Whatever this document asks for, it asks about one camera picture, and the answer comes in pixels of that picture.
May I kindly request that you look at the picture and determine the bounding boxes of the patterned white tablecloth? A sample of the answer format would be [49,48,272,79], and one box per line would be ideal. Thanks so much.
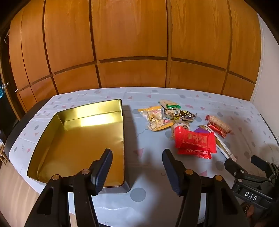
[9,87,279,227]

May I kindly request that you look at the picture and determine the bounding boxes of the clear nut packet yellow edge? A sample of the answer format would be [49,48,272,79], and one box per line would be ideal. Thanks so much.
[148,118,174,132]
[138,106,164,122]

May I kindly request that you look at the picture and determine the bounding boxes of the red patterned snack packet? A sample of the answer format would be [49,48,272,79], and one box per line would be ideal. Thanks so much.
[206,123,228,138]

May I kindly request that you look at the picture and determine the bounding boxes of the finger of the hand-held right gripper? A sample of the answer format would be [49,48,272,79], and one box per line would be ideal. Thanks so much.
[251,155,279,181]
[224,158,271,185]

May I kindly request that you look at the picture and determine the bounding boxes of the wooden wardrobe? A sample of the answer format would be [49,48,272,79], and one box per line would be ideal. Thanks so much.
[0,0,262,118]

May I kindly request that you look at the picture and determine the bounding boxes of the long white snack packet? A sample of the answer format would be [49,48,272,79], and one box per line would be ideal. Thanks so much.
[197,124,237,162]

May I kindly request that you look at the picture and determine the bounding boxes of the dark brown gold packet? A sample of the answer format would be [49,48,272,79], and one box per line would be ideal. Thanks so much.
[163,108,197,122]

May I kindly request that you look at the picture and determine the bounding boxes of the beige printed snack packet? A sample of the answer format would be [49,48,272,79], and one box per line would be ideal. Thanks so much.
[171,120,191,136]

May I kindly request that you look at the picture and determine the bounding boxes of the rice cracker roll packet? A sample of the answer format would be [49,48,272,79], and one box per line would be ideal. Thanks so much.
[205,115,232,134]

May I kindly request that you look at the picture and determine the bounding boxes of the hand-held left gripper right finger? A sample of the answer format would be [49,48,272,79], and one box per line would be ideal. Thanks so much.
[162,148,250,227]

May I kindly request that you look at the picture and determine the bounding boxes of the black table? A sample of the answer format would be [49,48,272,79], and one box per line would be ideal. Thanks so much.
[4,99,51,158]

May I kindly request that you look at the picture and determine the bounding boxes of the gold tin box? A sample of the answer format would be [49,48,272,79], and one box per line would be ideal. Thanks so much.
[27,99,131,195]

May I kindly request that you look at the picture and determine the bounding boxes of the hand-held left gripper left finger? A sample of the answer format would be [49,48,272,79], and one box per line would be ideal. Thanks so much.
[25,148,114,227]

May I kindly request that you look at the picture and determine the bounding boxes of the pale cracker packet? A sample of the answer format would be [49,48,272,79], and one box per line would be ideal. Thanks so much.
[158,100,178,109]

